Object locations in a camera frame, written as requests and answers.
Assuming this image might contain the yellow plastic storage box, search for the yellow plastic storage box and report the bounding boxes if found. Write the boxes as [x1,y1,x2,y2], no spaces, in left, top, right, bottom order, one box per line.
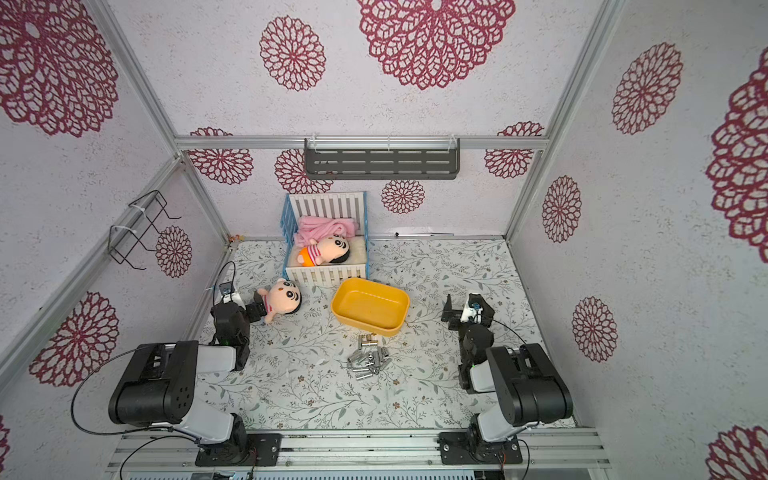
[331,278,410,337]

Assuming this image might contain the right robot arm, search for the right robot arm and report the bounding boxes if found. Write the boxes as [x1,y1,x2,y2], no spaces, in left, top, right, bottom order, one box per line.
[438,293,573,467]

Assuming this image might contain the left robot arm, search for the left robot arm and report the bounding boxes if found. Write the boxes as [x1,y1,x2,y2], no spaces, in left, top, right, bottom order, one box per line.
[108,300,282,467]

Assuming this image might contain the plush doll on table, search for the plush doll on table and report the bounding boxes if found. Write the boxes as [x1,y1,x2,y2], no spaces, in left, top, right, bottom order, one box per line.
[254,278,302,324]

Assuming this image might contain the metal socket in pile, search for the metal socket in pile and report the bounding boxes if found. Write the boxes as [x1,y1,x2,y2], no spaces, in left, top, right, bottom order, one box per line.
[352,359,391,380]

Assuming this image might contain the plush doll in crib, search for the plush doll in crib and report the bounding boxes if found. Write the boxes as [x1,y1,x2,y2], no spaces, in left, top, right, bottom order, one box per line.
[296,235,350,267]

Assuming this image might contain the pink blanket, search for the pink blanket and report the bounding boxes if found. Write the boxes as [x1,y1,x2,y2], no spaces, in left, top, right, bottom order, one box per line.
[293,216,359,247]

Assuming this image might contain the white and blue toy crib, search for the white and blue toy crib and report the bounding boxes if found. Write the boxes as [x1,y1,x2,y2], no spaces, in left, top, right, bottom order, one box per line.
[281,192,370,287]

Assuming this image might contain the large metal socket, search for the large metal socket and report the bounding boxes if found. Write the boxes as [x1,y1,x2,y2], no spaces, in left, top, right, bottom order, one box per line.
[347,350,376,369]

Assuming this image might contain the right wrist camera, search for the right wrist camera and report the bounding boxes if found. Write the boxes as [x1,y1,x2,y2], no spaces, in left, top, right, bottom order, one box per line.
[460,293,495,327]

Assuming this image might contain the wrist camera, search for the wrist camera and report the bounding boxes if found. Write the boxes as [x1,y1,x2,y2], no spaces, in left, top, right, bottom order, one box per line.
[460,293,495,327]
[218,281,245,308]

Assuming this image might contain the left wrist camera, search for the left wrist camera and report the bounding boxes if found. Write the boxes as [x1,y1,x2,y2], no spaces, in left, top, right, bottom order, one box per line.
[218,281,245,308]

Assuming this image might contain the black wire wall rack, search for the black wire wall rack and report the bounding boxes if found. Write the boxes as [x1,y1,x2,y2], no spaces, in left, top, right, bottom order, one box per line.
[106,189,180,271]

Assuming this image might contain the metal base rail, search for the metal base rail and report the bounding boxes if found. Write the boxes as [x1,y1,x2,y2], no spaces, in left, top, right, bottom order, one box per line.
[102,428,618,479]

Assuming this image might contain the grey wall shelf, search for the grey wall shelf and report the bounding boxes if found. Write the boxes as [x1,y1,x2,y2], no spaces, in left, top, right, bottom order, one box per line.
[304,138,461,181]

